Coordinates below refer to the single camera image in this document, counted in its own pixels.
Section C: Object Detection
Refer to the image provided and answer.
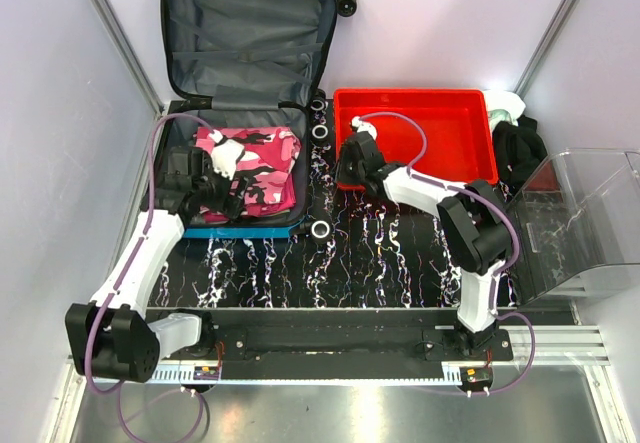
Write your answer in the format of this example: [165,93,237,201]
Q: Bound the blue hard-shell suitcase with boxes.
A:
[160,0,357,239]

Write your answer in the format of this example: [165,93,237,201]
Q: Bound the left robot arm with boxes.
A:
[65,140,248,384]

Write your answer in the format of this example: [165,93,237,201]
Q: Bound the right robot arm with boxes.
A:
[338,131,519,360]

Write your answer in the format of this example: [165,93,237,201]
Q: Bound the magenta folded cloth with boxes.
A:
[236,163,296,219]

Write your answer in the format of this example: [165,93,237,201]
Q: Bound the pink camouflage garment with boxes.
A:
[193,126,302,217]

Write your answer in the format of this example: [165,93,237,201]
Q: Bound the red plastic bin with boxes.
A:
[333,88,499,185]

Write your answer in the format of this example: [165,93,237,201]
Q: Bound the white cloth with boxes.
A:
[482,90,526,128]

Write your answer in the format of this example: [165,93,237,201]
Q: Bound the black cloth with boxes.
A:
[492,115,548,194]

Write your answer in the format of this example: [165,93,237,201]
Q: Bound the clear plastic container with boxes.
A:
[507,149,639,306]

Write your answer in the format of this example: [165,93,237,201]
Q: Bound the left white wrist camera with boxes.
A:
[209,134,245,181]

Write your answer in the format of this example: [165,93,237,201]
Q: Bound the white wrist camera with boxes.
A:
[350,116,378,140]
[209,134,245,181]

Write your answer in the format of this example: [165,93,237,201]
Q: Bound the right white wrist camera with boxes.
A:
[350,116,378,140]

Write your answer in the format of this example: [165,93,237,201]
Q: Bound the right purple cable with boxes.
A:
[357,111,536,395]

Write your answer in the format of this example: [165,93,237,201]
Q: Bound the purple cable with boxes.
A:
[357,111,536,395]
[82,112,224,439]

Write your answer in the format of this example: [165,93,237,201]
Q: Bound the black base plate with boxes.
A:
[195,308,514,384]

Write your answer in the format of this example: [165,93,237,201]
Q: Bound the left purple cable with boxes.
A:
[82,112,224,439]

